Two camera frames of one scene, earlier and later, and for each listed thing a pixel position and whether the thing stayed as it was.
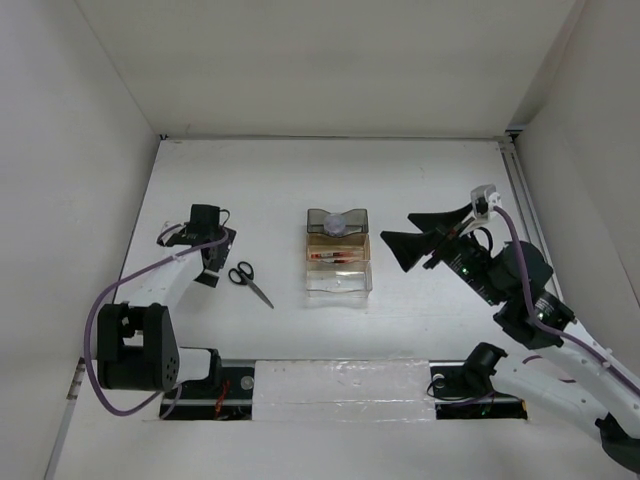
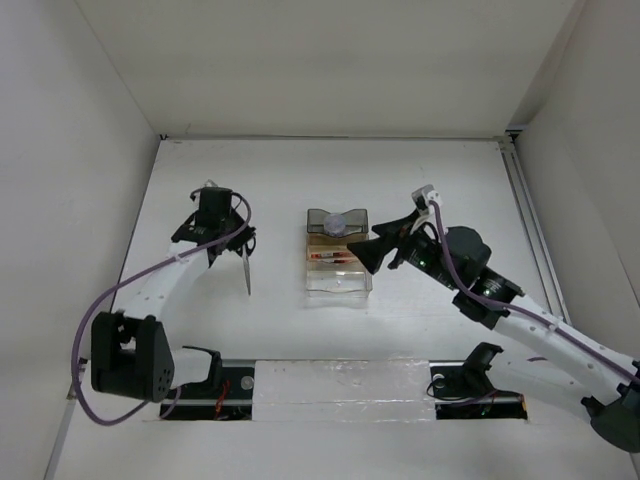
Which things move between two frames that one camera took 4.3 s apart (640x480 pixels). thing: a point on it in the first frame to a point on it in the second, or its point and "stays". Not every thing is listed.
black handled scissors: x=243 y=275 to x=246 y=251
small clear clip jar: x=334 y=225 stays
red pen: x=329 y=255 stays
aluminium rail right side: x=525 y=203 stays
